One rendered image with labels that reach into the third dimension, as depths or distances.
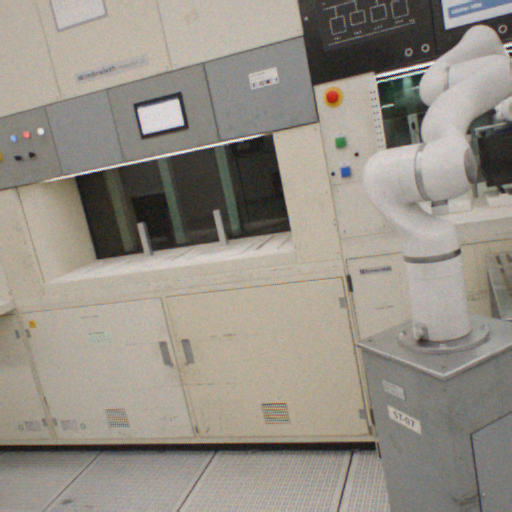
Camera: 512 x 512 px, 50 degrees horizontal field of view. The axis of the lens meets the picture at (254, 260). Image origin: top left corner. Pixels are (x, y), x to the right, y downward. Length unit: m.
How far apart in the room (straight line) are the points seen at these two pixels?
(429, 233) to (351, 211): 0.80
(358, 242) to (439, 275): 0.80
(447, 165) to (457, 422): 0.50
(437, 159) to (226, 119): 1.04
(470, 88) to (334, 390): 1.24
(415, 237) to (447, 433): 0.40
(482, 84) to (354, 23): 0.63
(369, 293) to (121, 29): 1.30
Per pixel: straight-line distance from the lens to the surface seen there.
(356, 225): 1.97
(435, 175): 1.14
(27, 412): 2.94
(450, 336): 1.25
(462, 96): 1.39
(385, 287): 2.00
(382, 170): 1.19
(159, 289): 2.27
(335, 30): 1.95
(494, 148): 2.12
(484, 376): 1.22
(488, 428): 1.27
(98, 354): 2.54
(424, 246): 1.19
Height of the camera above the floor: 1.25
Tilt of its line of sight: 12 degrees down
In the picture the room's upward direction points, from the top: 12 degrees counter-clockwise
